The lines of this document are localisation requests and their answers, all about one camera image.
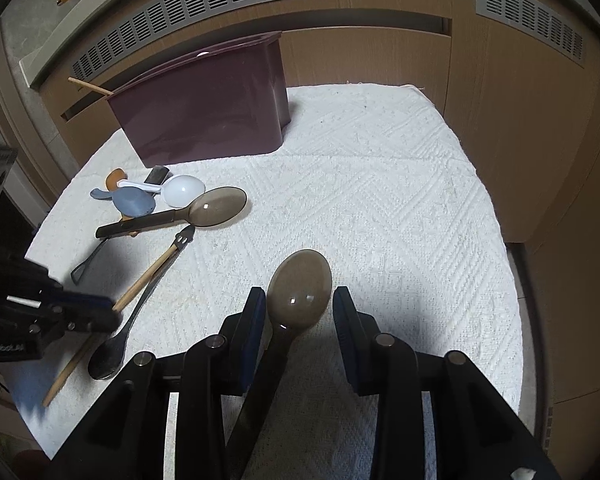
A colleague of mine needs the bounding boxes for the short grey vent grille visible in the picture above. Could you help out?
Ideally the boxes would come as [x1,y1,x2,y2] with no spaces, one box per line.
[474,0,587,67]

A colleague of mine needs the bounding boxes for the dark grey utensil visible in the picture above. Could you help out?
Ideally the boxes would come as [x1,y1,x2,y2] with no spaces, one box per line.
[70,166,170,286]

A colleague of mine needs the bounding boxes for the white plastic spoon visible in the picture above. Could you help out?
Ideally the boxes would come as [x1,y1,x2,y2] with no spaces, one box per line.
[116,175,206,209]

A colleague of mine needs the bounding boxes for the wooden spoon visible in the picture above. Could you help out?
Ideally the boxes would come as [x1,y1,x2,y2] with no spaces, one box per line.
[105,169,141,238]

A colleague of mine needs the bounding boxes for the wooden chopstick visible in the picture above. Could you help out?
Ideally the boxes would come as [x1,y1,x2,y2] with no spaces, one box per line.
[42,245,181,407]
[68,77,113,97]

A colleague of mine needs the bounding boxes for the white textured towel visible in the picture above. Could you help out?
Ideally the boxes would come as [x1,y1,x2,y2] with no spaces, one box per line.
[0,82,526,480]

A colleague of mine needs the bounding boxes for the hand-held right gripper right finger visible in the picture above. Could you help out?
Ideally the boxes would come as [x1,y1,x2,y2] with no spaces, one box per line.
[332,286,561,480]

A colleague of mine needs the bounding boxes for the brown translucent plastic spoon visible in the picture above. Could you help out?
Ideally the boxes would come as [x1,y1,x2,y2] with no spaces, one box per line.
[225,249,333,480]
[95,186,248,240]

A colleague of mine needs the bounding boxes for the wooden radiator cover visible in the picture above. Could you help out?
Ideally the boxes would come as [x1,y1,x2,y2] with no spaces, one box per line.
[0,0,600,461]

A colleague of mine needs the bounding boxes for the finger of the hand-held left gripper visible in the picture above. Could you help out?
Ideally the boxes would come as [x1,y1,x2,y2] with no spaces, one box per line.
[45,310,124,334]
[55,293,117,312]

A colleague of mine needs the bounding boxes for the metal spoon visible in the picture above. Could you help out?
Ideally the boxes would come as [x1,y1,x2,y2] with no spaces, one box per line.
[87,224,197,381]

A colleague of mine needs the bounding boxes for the maroon plastic utensil container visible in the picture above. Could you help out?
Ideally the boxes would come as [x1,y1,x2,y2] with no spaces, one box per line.
[105,31,293,168]

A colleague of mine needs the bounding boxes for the grey stone sill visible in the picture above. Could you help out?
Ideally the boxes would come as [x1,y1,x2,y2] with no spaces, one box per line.
[0,0,261,88]

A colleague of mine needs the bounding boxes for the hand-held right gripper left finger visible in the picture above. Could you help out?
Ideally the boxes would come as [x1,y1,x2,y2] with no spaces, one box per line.
[50,286,268,480]

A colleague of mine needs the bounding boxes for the blue plastic spoon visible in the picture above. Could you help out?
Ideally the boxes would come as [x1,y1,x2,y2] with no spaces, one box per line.
[90,186,157,218]

